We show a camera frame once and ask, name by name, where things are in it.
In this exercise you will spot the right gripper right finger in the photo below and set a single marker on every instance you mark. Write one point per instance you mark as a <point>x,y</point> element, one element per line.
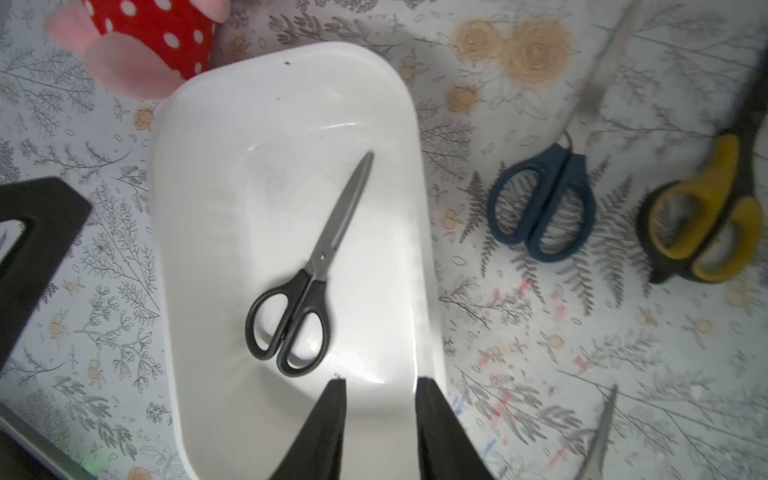
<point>445,451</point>

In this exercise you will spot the pink plush pig toy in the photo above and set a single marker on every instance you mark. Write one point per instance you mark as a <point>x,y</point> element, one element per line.
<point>144,49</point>

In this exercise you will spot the silver blade black scissors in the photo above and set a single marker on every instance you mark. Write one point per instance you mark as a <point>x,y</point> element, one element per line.
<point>592,467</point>

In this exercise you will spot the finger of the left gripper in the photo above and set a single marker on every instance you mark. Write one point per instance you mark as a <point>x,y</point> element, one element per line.
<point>53,214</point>

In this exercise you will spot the white plastic storage box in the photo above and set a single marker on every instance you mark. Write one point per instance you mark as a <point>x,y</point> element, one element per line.
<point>246,163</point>

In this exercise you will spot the yellow black handled scissors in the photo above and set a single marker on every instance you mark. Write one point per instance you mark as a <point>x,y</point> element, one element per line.
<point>724,193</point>

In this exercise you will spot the navy handled scissors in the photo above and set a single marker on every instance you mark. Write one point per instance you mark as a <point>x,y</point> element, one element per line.
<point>562,166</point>

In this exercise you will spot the small black handled scissors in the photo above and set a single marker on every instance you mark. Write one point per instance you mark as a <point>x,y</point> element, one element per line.
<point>305,292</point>

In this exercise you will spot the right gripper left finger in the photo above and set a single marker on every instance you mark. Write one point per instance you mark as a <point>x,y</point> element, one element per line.
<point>316,452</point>

